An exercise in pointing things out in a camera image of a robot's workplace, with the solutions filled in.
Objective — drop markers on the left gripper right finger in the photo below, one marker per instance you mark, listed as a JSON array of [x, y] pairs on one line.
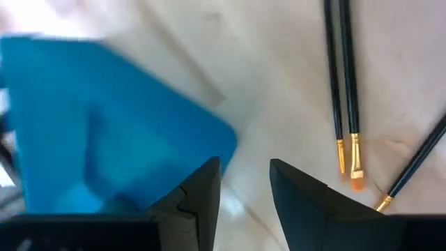
[[299, 216]]

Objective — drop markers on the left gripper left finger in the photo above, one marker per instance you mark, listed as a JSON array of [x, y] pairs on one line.
[[202, 209]]

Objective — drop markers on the blue plastic bin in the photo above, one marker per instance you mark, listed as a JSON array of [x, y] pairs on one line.
[[104, 122]]

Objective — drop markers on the paintbrush with tan bristles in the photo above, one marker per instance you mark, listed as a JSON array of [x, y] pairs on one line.
[[418, 159]]

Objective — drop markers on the paintbrush with orange flat bristles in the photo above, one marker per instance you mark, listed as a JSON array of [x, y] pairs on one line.
[[350, 87]]

